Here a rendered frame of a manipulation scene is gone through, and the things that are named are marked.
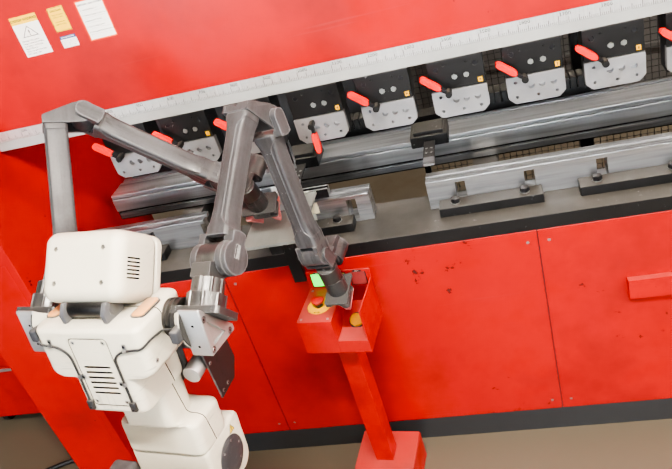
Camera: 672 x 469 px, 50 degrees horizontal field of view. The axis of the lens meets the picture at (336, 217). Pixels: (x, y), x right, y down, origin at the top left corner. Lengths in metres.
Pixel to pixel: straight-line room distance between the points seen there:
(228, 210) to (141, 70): 0.70
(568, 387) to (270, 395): 1.02
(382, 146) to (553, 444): 1.15
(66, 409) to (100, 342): 1.28
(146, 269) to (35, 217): 1.04
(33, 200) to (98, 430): 0.88
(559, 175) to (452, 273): 0.42
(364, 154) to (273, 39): 0.60
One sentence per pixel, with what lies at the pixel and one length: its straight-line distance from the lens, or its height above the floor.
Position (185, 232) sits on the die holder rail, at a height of 0.94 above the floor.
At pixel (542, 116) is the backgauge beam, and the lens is 2.36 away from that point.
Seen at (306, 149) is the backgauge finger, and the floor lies 1.03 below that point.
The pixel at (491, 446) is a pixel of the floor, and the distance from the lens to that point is 2.64.
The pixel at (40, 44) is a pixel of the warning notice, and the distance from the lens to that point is 2.25.
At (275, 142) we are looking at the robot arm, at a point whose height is 1.34.
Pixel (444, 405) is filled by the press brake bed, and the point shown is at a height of 0.16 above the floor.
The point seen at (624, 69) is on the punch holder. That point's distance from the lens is 2.03.
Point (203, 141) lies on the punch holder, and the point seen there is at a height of 1.24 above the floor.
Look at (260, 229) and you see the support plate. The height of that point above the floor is 1.00.
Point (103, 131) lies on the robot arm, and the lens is 1.91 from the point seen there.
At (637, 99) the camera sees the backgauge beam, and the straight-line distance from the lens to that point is 2.39.
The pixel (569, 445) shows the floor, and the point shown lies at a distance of 2.62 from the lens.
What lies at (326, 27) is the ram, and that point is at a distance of 1.96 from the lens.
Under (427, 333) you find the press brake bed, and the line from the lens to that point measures 2.34.
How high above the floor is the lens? 2.03
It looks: 30 degrees down
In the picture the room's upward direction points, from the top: 18 degrees counter-clockwise
